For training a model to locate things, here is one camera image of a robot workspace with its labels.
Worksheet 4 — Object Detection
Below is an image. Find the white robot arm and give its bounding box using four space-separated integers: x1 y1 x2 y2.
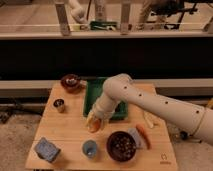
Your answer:
86 74 213 146

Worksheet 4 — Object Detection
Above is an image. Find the red brown bowl back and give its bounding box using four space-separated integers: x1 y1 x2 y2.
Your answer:
60 74 80 93

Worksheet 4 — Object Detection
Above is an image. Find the orange carrot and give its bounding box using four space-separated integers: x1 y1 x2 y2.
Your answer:
136 124 152 149

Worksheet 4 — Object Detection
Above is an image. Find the grey cloth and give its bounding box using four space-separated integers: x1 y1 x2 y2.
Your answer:
127 128 145 149

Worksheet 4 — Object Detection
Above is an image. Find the blue plastic cup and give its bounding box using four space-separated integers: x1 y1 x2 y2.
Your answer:
82 140 98 159

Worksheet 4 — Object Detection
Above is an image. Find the orange yellow apple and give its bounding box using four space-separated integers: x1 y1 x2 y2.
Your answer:
88 119 101 133

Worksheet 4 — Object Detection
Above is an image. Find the pale banana piece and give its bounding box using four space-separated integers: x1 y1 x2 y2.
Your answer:
143 111 155 129

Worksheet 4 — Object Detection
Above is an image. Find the small metal cup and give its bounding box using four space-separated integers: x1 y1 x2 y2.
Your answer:
53 99 65 113

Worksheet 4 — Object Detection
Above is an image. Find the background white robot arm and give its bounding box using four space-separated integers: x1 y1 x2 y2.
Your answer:
68 0 88 24

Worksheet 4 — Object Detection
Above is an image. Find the background green tray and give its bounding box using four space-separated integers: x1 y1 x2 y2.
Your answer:
90 21 117 31

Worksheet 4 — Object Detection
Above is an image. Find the green plastic tray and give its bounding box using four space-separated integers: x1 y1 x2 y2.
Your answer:
83 77 128 120

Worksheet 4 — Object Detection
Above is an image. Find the blue sponge block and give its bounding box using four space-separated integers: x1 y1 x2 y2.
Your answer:
34 137 61 163

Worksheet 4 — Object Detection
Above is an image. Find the black office chair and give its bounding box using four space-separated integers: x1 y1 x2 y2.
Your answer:
149 0 199 30

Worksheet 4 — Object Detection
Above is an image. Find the dark brown bowl front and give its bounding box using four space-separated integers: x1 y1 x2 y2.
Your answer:
106 131 136 162

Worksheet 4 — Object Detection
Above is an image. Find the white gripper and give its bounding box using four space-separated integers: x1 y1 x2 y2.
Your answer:
86 103 111 131

